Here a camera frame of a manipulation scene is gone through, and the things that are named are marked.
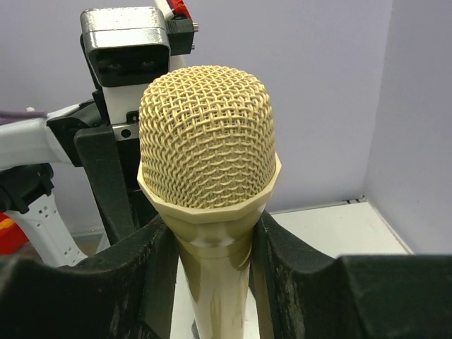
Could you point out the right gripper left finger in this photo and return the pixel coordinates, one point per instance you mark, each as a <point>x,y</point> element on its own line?
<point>125,291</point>

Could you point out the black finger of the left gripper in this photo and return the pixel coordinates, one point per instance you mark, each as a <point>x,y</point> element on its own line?
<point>97,149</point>

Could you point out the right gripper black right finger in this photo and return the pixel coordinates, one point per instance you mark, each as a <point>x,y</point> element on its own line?
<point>301,292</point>

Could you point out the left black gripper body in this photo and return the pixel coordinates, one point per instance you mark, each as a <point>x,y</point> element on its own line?
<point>93,114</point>

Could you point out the cream microphone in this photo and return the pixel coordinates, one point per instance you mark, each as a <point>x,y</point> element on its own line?
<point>209,167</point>

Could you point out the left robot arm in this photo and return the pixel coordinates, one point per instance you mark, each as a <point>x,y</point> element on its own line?
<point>28,150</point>

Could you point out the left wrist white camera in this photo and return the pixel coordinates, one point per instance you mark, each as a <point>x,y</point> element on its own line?
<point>126,48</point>

